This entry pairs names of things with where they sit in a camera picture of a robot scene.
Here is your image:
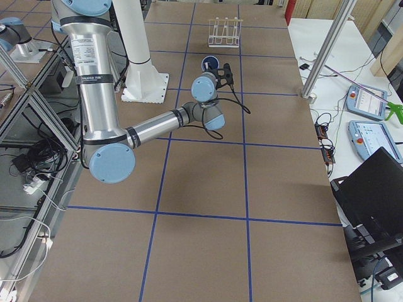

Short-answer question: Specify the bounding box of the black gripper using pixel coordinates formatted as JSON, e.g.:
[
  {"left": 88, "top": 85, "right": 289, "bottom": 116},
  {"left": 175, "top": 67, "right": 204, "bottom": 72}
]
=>
[{"left": 211, "top": 69, "right": 224, "bottom": 89}]

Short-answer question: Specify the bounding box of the light blue plastic cup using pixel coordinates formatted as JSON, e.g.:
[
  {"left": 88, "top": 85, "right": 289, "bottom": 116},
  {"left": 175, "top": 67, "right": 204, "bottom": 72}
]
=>
[{"left": 201, "top": 55, "right": 220, "bottom": 72}]

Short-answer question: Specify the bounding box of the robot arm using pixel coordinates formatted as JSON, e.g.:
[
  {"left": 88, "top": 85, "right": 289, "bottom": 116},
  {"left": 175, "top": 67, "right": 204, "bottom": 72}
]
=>
[
  {"left": 1, "top": 17, "right": 32, "bottom": 52},
  {"left": 52, "top": 1, "right": 225, "bottom": 184}
]

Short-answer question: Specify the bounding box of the upper teach pendant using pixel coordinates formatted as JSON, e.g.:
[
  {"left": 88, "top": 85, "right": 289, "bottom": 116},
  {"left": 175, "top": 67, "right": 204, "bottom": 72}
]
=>
[{"left": 346, "top": 84, "right": 387, "bottom": 121}]

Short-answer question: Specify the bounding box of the teach pendant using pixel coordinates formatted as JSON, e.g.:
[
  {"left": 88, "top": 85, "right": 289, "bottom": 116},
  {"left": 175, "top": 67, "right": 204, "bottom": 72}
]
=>
[
  {"left": 348, "top": 120, "right": 402, "bottom": 164},
  {"left": 346, "top": 84, "right": 387, "bottom": 121}
]

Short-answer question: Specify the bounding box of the lower teach pendant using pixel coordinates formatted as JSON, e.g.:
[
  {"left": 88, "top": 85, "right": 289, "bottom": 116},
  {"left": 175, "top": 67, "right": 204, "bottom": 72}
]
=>
[{"left": 348, "top": 120, "right": 402, "bottom": 164}]

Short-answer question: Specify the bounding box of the green plastic tool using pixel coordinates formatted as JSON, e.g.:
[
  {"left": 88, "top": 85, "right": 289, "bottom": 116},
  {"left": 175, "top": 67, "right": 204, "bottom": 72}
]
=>
[{"left": 385, "top": 102, "right": 403, "bottom": 125}]

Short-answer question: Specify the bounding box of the black laptop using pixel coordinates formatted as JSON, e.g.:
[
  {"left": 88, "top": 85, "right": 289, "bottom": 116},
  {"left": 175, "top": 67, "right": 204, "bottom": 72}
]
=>
[{"left": 331, "top": 147, "right": 402, "bottom": 266}]

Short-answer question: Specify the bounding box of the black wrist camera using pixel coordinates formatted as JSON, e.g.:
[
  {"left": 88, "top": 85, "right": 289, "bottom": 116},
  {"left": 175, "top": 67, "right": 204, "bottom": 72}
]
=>
[{"left": 223, "top": 63, "right": 234, "bottom": 89}]

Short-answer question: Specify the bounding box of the white wire cup holder rack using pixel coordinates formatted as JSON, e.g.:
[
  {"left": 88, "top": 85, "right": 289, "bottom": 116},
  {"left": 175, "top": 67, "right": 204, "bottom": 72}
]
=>
[{"left": 208, "top": 17, "right": 243, "bottom": 48}]

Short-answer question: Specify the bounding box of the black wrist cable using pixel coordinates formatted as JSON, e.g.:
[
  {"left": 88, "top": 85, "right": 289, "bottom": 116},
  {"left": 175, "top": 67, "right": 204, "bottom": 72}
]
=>
[{"left": 185, "top": 83, "right": 252, "bottom": 140}]

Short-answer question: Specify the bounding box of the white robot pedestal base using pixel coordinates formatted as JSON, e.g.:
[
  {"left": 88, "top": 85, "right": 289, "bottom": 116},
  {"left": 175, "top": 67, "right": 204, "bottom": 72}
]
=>
[{"left": 112, "top": 0, "right": 169, "bottom": 104}]

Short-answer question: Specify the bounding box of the aluminium frame post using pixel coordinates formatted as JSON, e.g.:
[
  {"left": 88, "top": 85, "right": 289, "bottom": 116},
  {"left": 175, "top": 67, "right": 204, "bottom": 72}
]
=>
[{"left": 301, "top": 0, "right": 356, "bottom": 104}]

